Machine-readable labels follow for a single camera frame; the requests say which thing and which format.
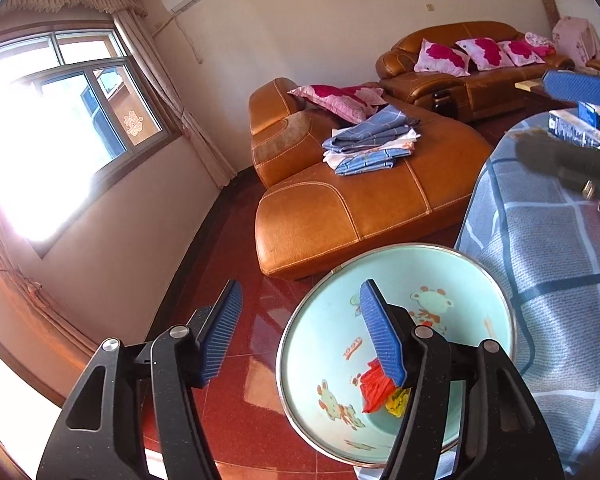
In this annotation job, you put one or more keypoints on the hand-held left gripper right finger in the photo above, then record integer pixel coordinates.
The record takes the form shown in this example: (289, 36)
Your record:
(382, 335)

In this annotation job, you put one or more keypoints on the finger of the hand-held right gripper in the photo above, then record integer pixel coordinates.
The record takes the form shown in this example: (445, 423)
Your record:
(565, 160)
(580, 87)

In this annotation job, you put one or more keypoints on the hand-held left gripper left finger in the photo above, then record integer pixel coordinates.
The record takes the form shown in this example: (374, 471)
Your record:
(220, 330)

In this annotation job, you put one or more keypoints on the white blue long box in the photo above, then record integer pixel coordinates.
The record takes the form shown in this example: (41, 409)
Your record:
(567, 127)

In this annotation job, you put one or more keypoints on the light blue cartoon enamel basin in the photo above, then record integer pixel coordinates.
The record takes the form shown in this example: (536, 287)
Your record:
(330, 360)

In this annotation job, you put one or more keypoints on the pink floral cover cloth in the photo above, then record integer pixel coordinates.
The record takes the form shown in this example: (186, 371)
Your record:
(575, 42)

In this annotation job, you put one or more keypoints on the wooden coffee table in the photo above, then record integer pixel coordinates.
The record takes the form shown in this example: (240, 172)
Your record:
(530, 86)

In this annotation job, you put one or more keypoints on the pink crumpled cloth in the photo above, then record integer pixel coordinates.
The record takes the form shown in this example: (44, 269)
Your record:
(540, 42)

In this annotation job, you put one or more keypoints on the yellow crumpled wrapper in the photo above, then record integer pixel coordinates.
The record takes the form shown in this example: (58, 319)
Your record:
(397, 402)

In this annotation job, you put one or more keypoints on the pink red floral pillow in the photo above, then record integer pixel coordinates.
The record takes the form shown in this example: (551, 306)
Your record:
(520, 51)
(325, 96)
(485, 52)
(440, 57)

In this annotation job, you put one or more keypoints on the rolled bamboo mat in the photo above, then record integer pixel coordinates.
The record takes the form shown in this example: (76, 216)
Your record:
(549, 10)

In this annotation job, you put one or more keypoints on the blue checked tablecloth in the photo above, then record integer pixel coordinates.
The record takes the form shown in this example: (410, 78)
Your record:
(555, 270)

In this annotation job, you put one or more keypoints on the brown leather chaise sofa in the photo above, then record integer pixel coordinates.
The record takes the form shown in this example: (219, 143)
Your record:
(330, 215)

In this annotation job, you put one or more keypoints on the brown leather three-seat sofa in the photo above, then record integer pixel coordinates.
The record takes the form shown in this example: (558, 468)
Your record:
(430, 92)

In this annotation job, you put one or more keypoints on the beige curtain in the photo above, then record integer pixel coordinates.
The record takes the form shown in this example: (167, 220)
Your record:
(35, 295)
(180, 110)

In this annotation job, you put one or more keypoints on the blue folded bedsheet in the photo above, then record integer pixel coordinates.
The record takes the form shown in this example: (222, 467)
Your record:
(375, 127)

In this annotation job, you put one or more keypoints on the red paper window decal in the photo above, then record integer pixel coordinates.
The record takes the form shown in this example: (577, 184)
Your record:
(134, 122)

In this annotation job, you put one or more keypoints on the sliding glass window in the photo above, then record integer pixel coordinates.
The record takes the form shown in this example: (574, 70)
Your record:
(105, 125)

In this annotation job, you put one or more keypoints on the white air conditioner pipe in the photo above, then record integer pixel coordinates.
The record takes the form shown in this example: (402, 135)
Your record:
(187, 35)

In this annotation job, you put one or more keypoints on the beige ruffled curtain valance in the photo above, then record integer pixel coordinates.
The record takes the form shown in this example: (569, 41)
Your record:
(70, 2)

